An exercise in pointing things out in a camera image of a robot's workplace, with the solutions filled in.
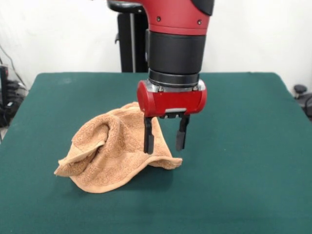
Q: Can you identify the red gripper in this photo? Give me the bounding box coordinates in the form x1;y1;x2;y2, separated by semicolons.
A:
136;79;208;155

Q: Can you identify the tan terry cloth towel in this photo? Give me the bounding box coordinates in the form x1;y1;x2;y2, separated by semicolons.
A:
53;101;183;195

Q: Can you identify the dark green table cloth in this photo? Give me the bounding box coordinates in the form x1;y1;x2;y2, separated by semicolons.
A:
0;72;312;234

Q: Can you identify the black electronics box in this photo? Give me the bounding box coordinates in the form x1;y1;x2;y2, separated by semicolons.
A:
0;64;10;128

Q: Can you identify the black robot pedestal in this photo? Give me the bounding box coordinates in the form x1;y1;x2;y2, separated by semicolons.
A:
107;0;150;73

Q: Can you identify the black cable bundle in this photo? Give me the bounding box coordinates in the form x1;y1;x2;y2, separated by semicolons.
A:
6;80;29;103

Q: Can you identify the grey wall cable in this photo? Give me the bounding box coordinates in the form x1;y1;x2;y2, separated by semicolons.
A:
0;45;27;88

